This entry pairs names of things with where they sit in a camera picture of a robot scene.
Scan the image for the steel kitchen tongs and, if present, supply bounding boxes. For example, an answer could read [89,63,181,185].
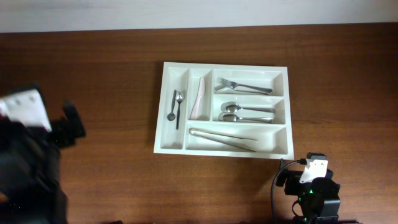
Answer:
[188,128,257,152]

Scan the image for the steel tablespoon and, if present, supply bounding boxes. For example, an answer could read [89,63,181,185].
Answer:
[218,113,274,123]
[220,101,276,113]

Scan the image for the white plastic cutlery tray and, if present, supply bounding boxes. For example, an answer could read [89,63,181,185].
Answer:
[154,62,294,159]

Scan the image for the teaspoon with textured handle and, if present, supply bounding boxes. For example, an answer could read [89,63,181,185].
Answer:
[167,90,177,121]

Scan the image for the steel fork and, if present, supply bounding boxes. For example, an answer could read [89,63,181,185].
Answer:
[214,86,271,95]
[220,78,273,95]

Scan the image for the pink plastic knife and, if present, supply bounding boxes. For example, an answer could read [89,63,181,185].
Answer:
[190,77,206,120]

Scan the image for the small teaspoon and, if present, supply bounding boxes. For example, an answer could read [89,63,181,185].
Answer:
[176,91,184,130]

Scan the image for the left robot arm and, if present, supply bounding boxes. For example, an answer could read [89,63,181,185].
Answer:
[1,101,86,223]

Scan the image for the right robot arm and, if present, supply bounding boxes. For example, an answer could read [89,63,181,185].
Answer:
[270,152,359,224]

